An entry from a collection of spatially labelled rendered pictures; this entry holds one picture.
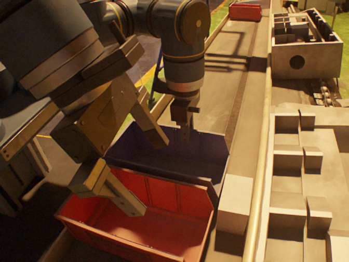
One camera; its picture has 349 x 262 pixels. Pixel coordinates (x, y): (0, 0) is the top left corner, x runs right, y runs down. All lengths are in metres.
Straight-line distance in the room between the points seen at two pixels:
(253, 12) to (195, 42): 2.25
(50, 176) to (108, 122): 1.32
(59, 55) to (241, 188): 0.53
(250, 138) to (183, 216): 0.44
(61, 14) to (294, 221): 0.50
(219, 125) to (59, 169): 1.03
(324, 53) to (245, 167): 0.81
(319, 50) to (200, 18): 0.92
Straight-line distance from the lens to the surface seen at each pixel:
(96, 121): 0.27
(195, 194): 0.60
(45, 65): 0.26
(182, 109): 0.63
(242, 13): 2.81
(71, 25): 0.26
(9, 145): 0.92
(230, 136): 0.97
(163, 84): 0.67
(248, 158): 0.88
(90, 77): 0.25
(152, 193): 0.66
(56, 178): 1.55
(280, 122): 0.77
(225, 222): 0.65
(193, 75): 0.60
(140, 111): 0.37
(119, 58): 0.24
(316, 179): 0.63
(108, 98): 0.30
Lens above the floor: 1.35
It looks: 38 degrees down
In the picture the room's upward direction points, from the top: 5 degrees counter-clockwise
